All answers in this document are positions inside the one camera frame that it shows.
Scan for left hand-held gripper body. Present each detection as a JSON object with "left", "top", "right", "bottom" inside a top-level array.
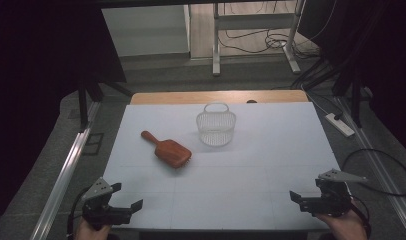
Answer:
[{"left": 81, "top": 177, "right": 133, "bottom": 232}]

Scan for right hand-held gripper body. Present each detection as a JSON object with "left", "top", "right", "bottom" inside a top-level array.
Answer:
[{"left": 300, "top": 169, "right": 369, "bottom": 218}]

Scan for orange wooden scoop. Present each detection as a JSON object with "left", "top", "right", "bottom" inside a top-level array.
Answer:
[{"left": 140, "top": 130, "right": 193, "bottom": 169}]

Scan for white plastic basket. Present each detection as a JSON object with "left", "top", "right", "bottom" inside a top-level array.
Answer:
[{"left": 196, "top": 101, "right": 237, "bottom": 148}]

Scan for person's left hand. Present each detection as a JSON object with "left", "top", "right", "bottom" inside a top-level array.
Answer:
[{"left": 74, "top": 219, "right": 112, "bottom": 240}]

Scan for person's right hand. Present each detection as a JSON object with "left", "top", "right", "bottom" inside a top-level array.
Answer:
[{"left": 315, "top": 208, "right": 369, "bottom": 240}]

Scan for dark floor socket plate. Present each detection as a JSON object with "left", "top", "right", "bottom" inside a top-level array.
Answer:
[{"left": 82, "top": 132, "right": 105, "bottom": 157}]

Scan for white table mat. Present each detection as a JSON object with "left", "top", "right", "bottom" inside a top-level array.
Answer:
[{"left": 102, "top": 101, "right": 342, "bottom": 232}]

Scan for white power strip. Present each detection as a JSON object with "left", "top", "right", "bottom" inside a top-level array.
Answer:
[{"left": 325, "top": 112, "right": 355, "bottom": 138}]

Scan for black metal stand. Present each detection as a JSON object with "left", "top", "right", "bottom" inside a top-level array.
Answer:
[
  {"left": 77, "top": 76, "right": 134, "bottom": 133},
  {"left": 332, "top": 66, "right": 372, "bottom": 129}
]

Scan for dark curtain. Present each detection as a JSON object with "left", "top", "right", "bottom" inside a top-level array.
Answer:
[
  {"left": 0, "top": 0, "right": 127, "bottom": 234},
  {"left": 297, "top": 0, "right": 406, "bottom": 158}
]

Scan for white cabinet panel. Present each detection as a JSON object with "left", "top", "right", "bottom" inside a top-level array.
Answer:
[{"left": 101, "top": 4, "right": 191, "bottom": 58}]

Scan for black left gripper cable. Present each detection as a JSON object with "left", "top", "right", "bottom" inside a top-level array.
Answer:
[{"left": 66, "top": 186, "right": 92, "bottom": 240}]

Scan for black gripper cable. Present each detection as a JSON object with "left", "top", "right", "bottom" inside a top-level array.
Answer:
[
  {"left": 66, "top": 186, "right": 92, "bottom": 240},
  {"left": 350, "top": 196, "right": 373, "bottom": 238}
]

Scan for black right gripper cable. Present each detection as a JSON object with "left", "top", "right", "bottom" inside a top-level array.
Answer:
[{"left": 350, "top": 196, "right": 373, "bottom": 238}]

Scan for aluminium floor rail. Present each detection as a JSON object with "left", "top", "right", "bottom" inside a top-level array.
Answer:
[
  {"left": 30, "top": 101, "right": 102, "bottom": 240},
  {"left": 334, "top": 96, "right": 406, "bottom": 238}
]

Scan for black looped floor cable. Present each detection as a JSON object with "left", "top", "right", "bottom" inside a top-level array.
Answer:
[{"left": 340, "top": 148, "right": 406, "bottom": 198}]

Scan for white power strip cable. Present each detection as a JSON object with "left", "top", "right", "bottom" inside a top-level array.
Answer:
[{"left": 300, "top": 84, "right": 333, "bottom": 116}]

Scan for tangled black floor cables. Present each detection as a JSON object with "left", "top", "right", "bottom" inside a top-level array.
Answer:
[{"left": 217, "top": 28, "right": 320, "bottom": 60}]

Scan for white metal desk frame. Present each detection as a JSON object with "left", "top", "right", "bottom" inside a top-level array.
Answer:
[{"left": 212, "top": 0, "right": 307, "bottom": 77}]

